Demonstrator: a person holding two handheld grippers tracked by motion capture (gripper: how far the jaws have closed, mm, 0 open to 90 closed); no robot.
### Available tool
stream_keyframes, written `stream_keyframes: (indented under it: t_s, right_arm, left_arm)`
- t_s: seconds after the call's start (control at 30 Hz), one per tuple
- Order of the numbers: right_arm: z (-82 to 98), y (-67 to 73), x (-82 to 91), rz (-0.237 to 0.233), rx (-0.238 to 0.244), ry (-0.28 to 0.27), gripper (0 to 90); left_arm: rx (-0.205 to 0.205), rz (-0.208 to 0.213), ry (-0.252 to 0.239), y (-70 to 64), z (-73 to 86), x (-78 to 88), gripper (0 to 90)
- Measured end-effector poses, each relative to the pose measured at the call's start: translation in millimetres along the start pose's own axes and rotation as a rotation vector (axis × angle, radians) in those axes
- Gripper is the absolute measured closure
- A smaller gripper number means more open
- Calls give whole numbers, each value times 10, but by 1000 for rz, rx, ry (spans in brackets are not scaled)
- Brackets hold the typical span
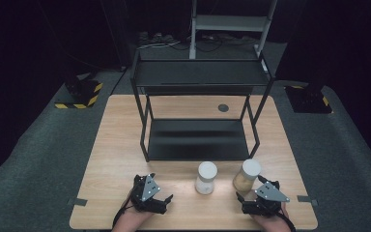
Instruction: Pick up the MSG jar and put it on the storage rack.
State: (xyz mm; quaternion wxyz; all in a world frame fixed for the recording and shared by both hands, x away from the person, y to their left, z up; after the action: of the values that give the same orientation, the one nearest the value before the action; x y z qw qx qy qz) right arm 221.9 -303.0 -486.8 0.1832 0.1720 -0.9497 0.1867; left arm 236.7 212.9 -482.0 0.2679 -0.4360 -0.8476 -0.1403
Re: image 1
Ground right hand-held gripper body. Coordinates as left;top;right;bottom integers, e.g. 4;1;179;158
241;180;291;218

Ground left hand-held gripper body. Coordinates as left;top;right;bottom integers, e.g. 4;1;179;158
130;174;168;216

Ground brown-filled jar with white lid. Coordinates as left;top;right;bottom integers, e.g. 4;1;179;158
232;159;263;193

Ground white-filled jar with white lid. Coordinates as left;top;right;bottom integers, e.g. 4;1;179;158
194;160;218;195

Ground black two-tier metal rack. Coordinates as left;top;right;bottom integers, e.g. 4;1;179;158
129;49;276;163

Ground person's right hand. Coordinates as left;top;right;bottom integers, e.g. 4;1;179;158
251;202;294;232

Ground person's left hand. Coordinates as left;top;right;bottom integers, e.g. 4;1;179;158
111;197;157;232

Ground grey tape strip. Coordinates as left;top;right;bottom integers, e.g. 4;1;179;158
297;194;319;207
67;197;89;207

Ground yellow-black striped stand base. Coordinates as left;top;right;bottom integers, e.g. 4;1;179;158
54;72;104;110
284;84;333;114

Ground power strip with plugs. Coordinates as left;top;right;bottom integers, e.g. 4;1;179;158
137;31;176;46

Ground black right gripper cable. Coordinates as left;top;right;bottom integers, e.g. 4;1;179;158
278;211;298;232

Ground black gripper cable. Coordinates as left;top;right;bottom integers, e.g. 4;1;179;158
278;211;298;232
111;189;136;230

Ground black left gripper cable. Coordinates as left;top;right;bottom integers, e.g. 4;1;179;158
111;189;136;230

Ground black floor cables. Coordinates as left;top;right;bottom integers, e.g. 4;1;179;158
170;33;259;53

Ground white metal stand frame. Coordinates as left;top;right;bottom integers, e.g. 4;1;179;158
188;0;278;61

